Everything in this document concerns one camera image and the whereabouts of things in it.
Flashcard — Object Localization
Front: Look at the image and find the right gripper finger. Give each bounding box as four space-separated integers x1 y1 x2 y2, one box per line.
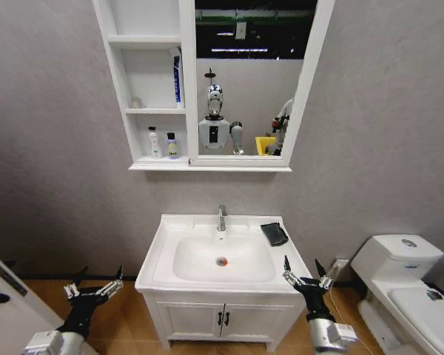
314 258 334 291
281 254 301 289

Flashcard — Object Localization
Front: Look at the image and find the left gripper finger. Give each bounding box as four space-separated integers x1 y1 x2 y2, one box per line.
63 266 90 300
95 263 124 298

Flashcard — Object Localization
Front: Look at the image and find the dark folded towel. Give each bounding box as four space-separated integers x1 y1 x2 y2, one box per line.
260 221 290 248

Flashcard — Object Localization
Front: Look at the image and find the white ceramic washbasin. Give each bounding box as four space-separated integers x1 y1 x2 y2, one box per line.
134 213 314 296

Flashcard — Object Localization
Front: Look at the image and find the white vanity cabinet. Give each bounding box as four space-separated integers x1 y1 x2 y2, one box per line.
141 290 309 353

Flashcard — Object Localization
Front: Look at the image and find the dark door lock plate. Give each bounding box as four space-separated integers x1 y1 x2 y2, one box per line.
0 264 29 297

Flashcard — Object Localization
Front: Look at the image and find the white door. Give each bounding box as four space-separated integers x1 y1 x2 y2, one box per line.
0 245 99 355

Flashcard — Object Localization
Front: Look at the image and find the white toilet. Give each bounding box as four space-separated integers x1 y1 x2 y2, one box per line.
350 233 444 355

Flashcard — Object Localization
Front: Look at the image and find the chrome faucet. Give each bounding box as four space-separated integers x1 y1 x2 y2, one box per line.
217 203 229 232

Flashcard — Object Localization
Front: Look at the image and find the white bottle with black cap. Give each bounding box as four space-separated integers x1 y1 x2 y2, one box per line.
147 126 164 160

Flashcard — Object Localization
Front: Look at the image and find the purple and yellow bottle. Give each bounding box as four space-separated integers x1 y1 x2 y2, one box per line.
166 132 180 160

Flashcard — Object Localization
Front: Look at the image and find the white and blue tube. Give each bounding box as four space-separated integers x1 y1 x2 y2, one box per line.
171 47 186 109

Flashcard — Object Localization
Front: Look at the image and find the wall mirror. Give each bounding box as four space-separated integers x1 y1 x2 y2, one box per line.
194 0 319 157

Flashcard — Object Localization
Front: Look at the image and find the white wall shelf cabinet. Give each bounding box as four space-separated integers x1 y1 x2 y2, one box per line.
92 0 336 172

